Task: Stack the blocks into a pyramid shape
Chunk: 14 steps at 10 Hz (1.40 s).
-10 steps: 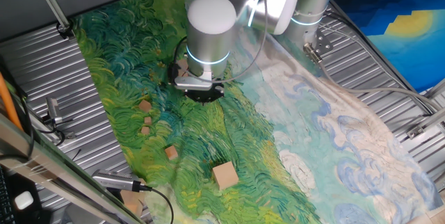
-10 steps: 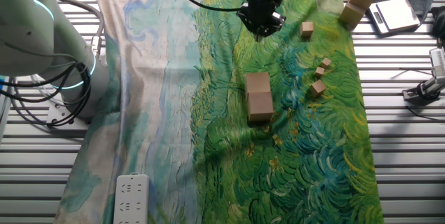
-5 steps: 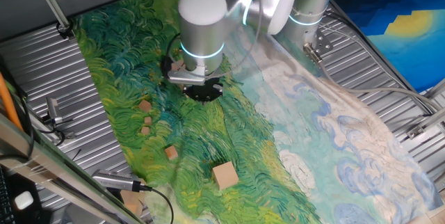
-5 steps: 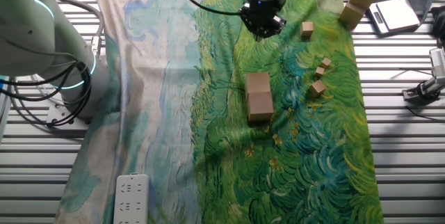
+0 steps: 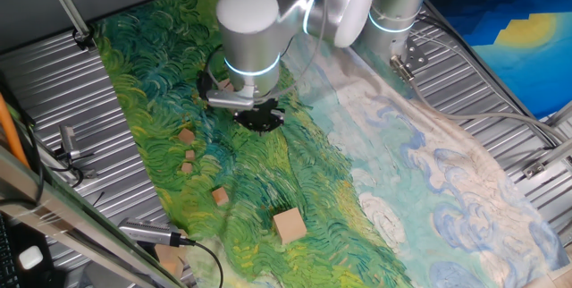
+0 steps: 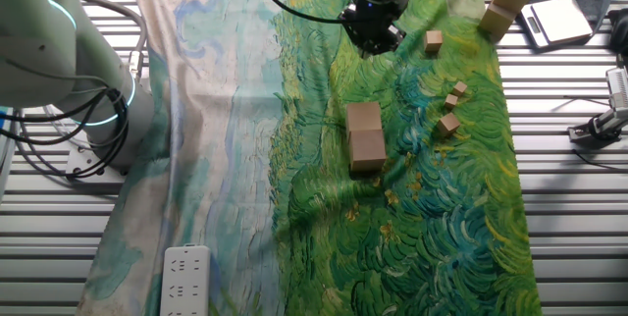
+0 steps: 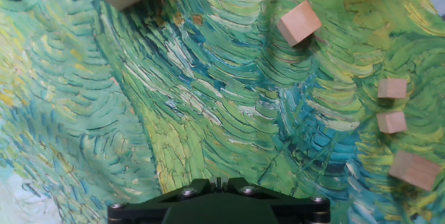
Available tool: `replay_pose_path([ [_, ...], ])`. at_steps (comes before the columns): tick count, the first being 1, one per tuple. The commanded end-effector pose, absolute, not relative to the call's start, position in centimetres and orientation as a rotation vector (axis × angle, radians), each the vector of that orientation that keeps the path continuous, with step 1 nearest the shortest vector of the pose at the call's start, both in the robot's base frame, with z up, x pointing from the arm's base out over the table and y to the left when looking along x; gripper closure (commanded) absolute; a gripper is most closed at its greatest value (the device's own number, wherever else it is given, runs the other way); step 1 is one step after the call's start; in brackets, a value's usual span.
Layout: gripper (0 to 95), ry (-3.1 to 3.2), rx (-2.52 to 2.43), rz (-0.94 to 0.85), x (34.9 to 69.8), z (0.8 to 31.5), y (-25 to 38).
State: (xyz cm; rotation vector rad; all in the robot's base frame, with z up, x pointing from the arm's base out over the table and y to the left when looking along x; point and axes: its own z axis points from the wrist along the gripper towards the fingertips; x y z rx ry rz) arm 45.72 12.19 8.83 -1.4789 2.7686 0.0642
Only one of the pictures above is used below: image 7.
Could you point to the small wooden cube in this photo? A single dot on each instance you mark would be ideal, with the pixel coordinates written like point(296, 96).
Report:
point(413, 170)

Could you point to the tiny wooden cube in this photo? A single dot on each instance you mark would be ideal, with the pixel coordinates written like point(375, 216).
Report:
point(391, 122)
point(392, 88)

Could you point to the green blue painted cloth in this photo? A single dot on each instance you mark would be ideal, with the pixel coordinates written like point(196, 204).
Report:
point(208, 95)

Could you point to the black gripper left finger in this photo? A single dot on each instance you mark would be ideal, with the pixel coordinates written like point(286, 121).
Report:
point(139, 213)

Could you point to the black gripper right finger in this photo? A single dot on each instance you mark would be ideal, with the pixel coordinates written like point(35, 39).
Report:
point(302, 211)

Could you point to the medium wooden cube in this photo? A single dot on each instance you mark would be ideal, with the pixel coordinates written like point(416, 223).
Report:
point(299, 24)

